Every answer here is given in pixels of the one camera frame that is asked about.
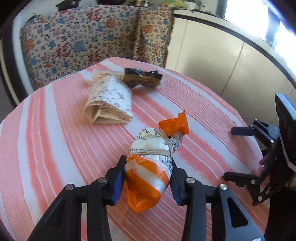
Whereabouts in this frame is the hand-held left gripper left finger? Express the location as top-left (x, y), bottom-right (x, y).
top-left (27, 156), bottom-right (127, 241)

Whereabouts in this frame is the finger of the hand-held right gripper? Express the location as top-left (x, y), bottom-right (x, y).
top-left (223, 148), bottom-right (285, 207)
top-left (231, 119), bottom-right (281, 144)

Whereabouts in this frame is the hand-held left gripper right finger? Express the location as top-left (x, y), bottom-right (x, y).
top-left (170, 159), bottom-right (266, 241)

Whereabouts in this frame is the orange white plastic bag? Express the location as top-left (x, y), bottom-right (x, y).
top-left (125, 111), bottom-right (190, 214)

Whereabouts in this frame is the white patterned paper bag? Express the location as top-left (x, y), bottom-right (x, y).
top-left (84, 75), bottom-right (133, 124)

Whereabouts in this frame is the cream kitchen cabinet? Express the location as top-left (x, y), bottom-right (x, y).
top-left (171, 9), bottom-right (296, 153)

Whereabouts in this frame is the dark brown clear wrapper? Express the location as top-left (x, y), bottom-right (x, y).
top-left (91, 68), bottom-right (166, 90)

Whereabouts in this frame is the bright window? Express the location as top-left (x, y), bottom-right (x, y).
top-left (222, 0), bottom-right (296, 47)

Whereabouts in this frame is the yellow cloth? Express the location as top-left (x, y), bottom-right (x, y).
top-left (162, 0), bottom-right (185, 8)

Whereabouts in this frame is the printed blanket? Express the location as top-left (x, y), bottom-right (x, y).
top-left (20, 6), bottom-right (175, 92)

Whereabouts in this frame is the black clay pot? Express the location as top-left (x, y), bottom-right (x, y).
top-left (57, 0), bottom-right (81, 11)

